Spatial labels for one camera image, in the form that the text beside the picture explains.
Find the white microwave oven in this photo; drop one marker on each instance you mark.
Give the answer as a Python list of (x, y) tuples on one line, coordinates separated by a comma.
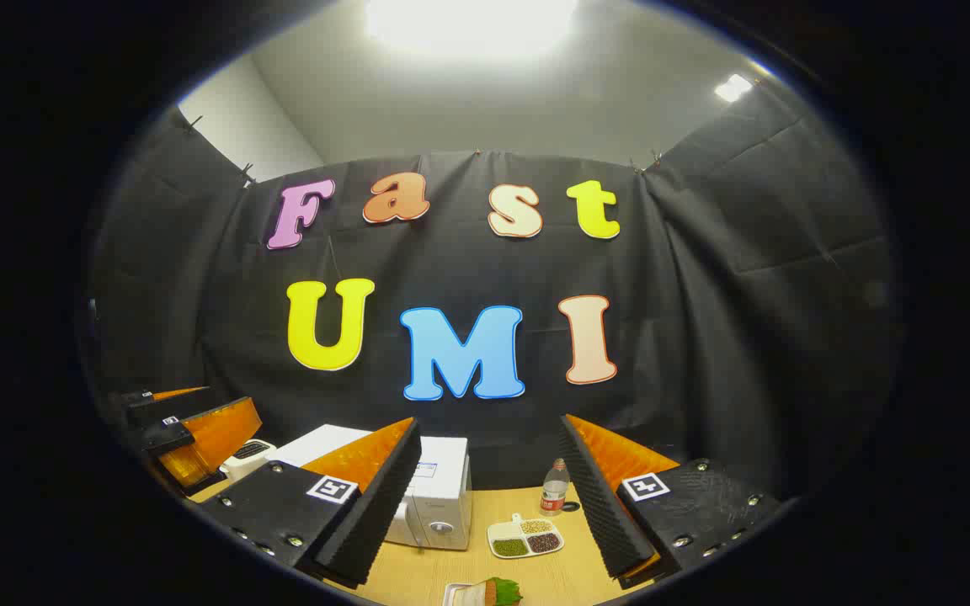
[(443, 488)]

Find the large ceiling light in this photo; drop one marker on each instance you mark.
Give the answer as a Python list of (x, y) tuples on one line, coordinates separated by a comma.
[(468, 25)]

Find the white divided dish of beans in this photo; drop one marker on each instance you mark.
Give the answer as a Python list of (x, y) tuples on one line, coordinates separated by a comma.
[(525, 537)]

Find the white toaster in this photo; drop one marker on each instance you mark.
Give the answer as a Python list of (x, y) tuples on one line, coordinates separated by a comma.
[(249, 454)]

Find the clear water bottle red label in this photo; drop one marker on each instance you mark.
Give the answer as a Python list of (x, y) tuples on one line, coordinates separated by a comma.
[(554, 492)]

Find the small ceiling light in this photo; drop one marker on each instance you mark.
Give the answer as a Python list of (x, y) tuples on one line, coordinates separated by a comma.
[(732, 87)]

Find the black backdrop cloth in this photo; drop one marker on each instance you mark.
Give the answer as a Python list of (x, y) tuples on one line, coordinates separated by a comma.
[(704, 337)]

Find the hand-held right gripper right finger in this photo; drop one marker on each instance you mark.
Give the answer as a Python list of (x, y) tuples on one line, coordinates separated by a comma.
[(603, 513)]

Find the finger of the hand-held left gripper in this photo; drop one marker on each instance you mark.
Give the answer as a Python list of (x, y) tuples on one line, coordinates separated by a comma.
[(173, 408), (211, 417)]

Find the lettuce sandwich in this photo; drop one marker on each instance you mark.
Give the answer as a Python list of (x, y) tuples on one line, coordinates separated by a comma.
[(502, 592)]

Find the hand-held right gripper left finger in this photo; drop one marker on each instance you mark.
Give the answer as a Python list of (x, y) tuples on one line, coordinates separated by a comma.
[(371, 513)]

